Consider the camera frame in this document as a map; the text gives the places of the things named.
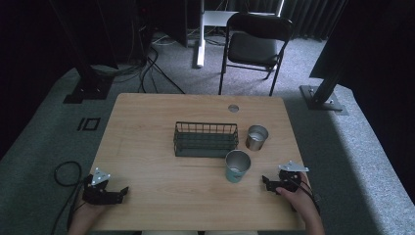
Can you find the black folding chair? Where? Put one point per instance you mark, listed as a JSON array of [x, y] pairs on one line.
[[253, 49]]

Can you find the person's left hand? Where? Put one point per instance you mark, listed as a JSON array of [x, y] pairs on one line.
[[86, 217]]

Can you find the person's right hand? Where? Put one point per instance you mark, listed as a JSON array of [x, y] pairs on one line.
[[301, 199]]

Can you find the plain steel cup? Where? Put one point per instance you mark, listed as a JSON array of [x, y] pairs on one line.
[[256, 138]]

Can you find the black metal stand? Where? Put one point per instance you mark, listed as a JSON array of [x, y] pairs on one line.
[[88, 78], [323, 94]]

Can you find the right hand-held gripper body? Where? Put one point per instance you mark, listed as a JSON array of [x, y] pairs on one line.
[[288, 179]]

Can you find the teal metal cup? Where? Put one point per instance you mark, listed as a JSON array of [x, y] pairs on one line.
[[236, 169]]

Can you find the grey round table grommet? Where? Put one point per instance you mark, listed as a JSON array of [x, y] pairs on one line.
[[233, 108]]

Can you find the dark equipment cabinet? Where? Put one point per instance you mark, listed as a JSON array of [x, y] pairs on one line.
[[163, 23]]

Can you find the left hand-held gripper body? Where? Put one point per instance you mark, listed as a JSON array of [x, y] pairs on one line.
[[96, 192]]

